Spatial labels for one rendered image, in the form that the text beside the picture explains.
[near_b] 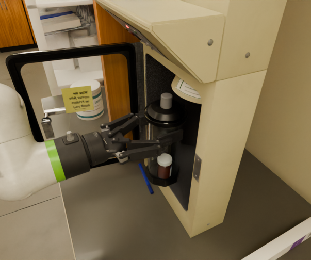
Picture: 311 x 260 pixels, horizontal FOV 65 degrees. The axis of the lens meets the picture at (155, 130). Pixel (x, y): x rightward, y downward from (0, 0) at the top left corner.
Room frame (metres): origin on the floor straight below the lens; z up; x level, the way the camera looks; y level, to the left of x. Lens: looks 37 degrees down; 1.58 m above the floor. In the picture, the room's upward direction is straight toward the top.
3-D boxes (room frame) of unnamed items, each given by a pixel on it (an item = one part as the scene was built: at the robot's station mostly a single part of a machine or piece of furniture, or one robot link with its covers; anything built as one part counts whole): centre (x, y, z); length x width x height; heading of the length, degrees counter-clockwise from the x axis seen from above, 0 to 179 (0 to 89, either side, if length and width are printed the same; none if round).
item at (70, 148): (0.40, 0.18, 1.22); 0.09 x 0.06 x 0.12; 29
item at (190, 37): (0.48, 0.02, 1.46); 0.32 x 0.12 x 0.10; 26
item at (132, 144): (0.43, 0.04, 1.21); 0.11 x 0.01 x 0.04; 91
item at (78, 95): (0.58, 0.20, 1.19); 0.30 x 0.01 x 0.40; 108
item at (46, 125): (0.54, 0.29, 1.18); 0.02 x 0.02 x 0.06; 18
